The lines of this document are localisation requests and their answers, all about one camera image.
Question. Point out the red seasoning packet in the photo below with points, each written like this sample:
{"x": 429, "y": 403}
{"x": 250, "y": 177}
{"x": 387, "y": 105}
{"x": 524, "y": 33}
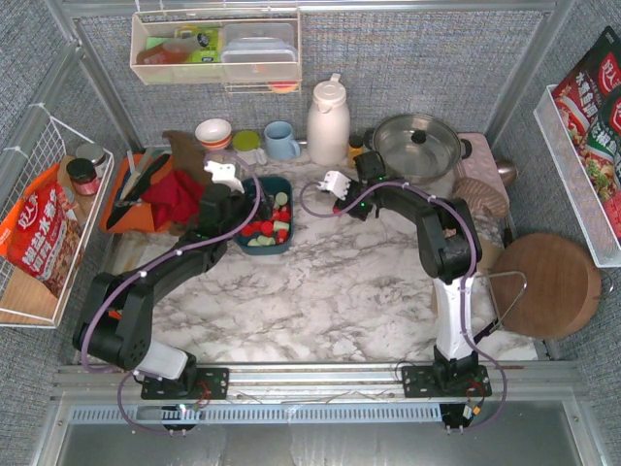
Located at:
{"x": 588, "y": 101}

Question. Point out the clear plastic food container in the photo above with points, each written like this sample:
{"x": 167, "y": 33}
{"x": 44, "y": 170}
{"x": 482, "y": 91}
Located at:
{"x": 254, "y": 52}

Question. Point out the steel pot with lid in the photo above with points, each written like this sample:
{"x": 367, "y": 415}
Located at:
{"x": 420, "y": 147}

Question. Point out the striped pink cloth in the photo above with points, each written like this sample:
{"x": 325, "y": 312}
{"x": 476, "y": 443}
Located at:
{"x": 481, "y": 198}

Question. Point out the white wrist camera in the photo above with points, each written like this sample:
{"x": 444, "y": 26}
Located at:
{"x": 336, "y": 183}
{"x": 225, "y": 173}

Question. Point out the right white mesh basket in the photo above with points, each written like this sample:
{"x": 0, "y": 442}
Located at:
{"x": 594, "y": 224}

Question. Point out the dark lid jar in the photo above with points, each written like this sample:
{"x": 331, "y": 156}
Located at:
{"x": 83, "y": 176}

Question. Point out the black knife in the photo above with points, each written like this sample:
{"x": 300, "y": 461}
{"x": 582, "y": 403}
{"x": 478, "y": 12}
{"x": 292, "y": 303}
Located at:
{"x": 146, "y": 169}

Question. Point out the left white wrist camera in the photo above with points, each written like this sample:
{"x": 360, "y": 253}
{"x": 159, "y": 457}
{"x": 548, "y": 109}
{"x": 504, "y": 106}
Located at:
{"x": 225, "y": 173}

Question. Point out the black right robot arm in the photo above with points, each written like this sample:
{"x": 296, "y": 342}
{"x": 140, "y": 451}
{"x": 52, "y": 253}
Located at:
{"x": 448, "y": 251}

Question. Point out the orange spice bottle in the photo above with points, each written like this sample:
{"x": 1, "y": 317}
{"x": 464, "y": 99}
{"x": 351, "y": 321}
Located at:
{"x": 355, "y": 148}

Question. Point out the steel ladle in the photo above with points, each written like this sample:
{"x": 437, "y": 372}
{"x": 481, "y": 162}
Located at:
{"x": 507, "y": 171}

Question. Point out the white orange striped bowl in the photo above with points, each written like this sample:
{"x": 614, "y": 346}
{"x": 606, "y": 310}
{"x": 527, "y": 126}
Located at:
{"x": 214, "y": 134}

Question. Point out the teal storage basket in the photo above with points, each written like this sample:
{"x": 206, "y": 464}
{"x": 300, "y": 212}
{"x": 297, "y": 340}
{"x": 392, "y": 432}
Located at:
{"x": 246, "y": 240}

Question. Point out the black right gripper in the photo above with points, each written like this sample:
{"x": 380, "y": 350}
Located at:
{"x": 343, "y": 205}

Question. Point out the aluminium front rail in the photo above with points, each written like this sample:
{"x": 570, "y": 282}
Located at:
{"x": 327, "y": 383}

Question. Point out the round wooden cutting board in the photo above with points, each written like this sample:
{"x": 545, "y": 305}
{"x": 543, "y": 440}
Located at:
{"x": 564, "y": 285}

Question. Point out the light blue mug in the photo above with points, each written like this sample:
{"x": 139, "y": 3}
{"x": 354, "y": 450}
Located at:
{"x": 280, "y": 141}

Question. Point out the orange tray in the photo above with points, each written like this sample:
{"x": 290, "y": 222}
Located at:
{"x": 136, "y": 215}

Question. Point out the left white wire basket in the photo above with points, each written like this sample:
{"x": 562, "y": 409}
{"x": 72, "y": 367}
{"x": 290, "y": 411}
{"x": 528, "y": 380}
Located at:
{"x": 25, "y": 302}

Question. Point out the white wall basket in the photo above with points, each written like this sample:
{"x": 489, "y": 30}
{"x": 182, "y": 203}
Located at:
{"x": 149, "y": 29}

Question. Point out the pink egg tray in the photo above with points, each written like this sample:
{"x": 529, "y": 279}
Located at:
{"x": 480, "y": 164}

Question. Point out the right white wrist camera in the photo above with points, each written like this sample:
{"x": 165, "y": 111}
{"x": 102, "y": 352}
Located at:
{"x": 336, "y": 183}

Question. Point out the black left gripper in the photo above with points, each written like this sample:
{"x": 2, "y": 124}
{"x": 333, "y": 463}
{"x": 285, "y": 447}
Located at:
{"x": 253, "y": 200}

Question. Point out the red cloth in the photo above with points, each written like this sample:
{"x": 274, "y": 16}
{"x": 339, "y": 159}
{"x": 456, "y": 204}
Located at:
{"x": 174, "y": 199}

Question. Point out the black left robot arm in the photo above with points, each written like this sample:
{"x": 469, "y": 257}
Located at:
{"x": 114, "y": 330}

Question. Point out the brown cloth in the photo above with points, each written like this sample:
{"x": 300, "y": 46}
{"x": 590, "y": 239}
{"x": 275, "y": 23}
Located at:
{"x": 187, "y": 157}

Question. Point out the metal wire trivet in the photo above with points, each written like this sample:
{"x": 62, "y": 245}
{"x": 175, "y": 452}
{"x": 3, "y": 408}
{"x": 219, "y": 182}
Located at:
{"x": 506, "y": 290}

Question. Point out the white thermos jug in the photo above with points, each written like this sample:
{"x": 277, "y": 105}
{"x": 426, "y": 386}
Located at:
{"x": 328, "y": 125}

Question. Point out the orange seasoning bag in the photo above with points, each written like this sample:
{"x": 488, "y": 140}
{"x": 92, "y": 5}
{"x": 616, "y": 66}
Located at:
{"x": 38, "y": 237}

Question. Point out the red coffee capsule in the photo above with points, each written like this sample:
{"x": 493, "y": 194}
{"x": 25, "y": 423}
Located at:
{"x": 267, "y": 228}
{"x": 282, "y": 236}

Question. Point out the green lid white cup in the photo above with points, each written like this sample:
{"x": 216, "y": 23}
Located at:
{"x": 247, "y": 145}

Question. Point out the green coffee capsule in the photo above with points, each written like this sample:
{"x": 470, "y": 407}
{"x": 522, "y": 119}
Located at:
{"x": 265, "y": 241}
{"x": 281, "y": 226}
{"x": 281, "y": 199}

